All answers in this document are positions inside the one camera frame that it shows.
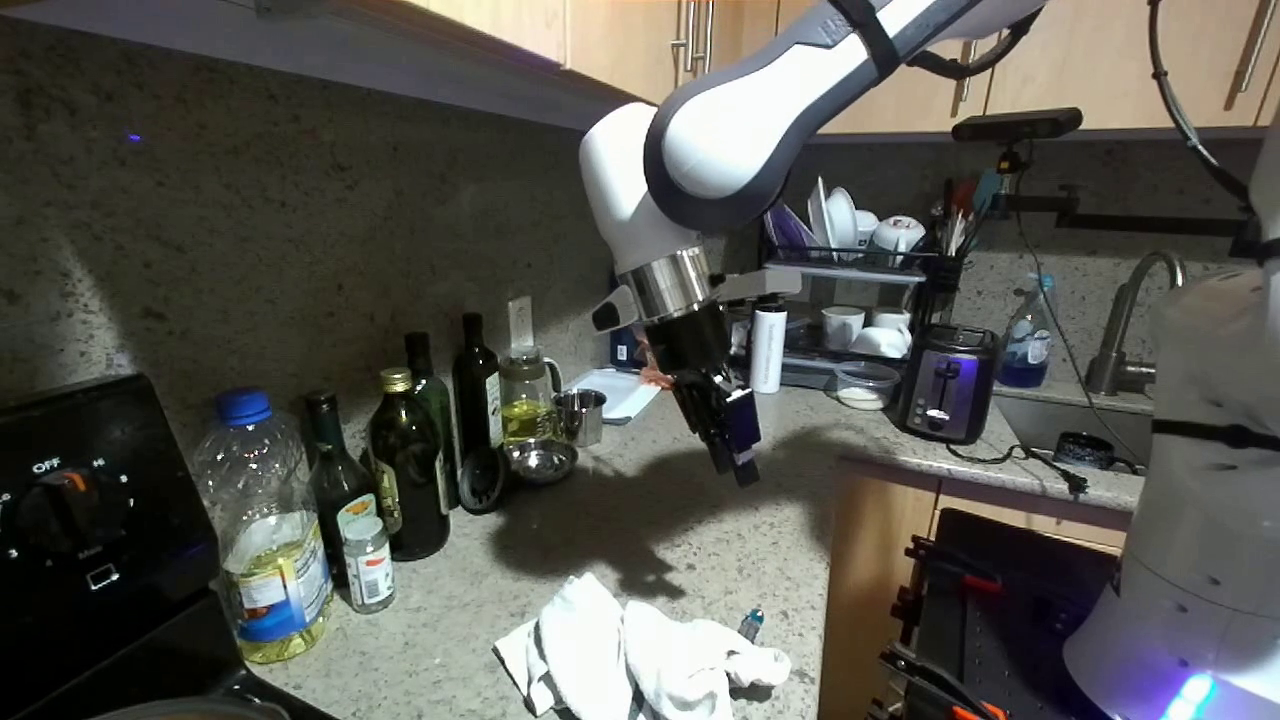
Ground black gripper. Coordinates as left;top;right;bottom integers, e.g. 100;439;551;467
644;300;772;491

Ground white crumpled towel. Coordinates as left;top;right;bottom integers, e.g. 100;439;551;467
491;574;797;720

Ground white tumbler bottle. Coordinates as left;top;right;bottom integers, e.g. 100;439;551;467
747;298;793;396

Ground white plastic tray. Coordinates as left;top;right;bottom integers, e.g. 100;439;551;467
570;364;668;428

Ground small white dish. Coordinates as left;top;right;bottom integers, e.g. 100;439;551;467
830;379;890;412

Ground blue canister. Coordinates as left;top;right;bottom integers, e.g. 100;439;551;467
609;323;652;378

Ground white mug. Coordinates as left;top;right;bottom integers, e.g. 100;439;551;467
814;304;873;357
859;314;921;364

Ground wooden lower cabinet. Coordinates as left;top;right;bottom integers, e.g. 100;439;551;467
814;466;1134;720

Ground small metal bowl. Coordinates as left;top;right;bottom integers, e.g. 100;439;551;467
501;437;578;488

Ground black toaster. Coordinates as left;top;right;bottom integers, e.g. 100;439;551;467
889;320;1003;447

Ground black dish rack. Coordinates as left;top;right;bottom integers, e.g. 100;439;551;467
759;171;968;405

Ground glass oil cruet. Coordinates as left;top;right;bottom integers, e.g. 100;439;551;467
495;294;566;453

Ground purple cutting board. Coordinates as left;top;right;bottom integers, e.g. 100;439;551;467
762;198;811;256

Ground black orange clamp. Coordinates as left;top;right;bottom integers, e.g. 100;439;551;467
899;531;1008;608
881;641;1011;720

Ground white plate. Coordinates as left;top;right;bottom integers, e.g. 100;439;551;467
804;175;865;254

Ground dark bottle with white label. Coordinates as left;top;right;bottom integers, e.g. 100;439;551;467
453;314;510;517

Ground white bowl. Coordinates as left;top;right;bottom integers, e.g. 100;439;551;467
869;211;930;256

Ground black utensil holder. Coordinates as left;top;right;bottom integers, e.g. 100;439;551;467
921;171;982;335

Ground clear dish soap bottle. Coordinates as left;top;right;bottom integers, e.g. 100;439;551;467
994;271;1054;391

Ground slim dark green bottle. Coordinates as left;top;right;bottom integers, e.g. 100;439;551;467
400;330;463;512

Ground black robot cart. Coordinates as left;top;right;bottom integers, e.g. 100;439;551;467
875;506;1128;720

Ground gold-capped olive oil bottle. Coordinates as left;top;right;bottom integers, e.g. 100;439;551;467
359;364;453;566

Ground small white-labelled jar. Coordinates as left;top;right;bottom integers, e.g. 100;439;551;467
330;508;400;618

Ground dark glass wine bottle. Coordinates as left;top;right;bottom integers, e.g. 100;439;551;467
298;387;384;592

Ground metal sink faucet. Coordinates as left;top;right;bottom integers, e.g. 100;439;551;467
1080;248;1193;401

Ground large plastic oil bottle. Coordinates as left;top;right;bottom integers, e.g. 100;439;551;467
186;387;335;668

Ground wooden upper cabinets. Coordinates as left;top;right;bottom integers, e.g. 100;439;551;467
397;0;1280;141

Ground black stove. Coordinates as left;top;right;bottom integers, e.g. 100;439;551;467
0;373;335;720

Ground black power cable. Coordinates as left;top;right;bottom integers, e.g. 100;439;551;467
942;434;1090;501

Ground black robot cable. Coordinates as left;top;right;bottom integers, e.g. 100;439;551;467
1145;0;1263;215

